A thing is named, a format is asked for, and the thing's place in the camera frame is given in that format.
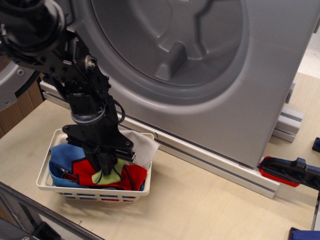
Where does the green cloth with dark trim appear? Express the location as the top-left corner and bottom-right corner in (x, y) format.
(91, 159), (125, 186)

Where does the white plastic basket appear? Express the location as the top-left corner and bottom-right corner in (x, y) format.
(36, 129), (159, 203)

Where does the aluminium extrusion block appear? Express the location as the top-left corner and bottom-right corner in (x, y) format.
(272, 107), (304, 143)

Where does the metal frame bar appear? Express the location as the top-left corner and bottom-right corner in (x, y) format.
(0, 182), (101, 240)

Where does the aluminium extrusion rail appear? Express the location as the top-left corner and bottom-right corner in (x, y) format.
(39, 79), (280, 200)

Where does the blue clamp bottom right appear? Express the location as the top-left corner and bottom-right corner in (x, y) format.
(288, 227), (320, 240)

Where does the red cloth with dark trim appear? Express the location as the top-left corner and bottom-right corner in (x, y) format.
(77, 160), (147, 191)

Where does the grey toy washing machine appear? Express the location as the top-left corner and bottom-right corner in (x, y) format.
(70, 0), (320, 167)

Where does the blue cloth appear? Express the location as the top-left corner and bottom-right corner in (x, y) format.
(49, 143), (88, 189)

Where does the red and black clamp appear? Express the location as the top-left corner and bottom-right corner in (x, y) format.
(258, 156), (320, 191)

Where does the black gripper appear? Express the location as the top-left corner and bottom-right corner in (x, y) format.
(62, 102), (136, 176)

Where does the white cloth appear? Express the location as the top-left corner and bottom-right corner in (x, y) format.
(120, 130), (160, 170)

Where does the washing machine door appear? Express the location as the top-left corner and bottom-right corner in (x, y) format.
(0, 55), (40, 111)

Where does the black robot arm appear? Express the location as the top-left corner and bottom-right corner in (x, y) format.
(0, 0), (136, 175)

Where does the black blue object right edge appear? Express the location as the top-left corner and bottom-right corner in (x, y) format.
(312, 137), (320, 153)

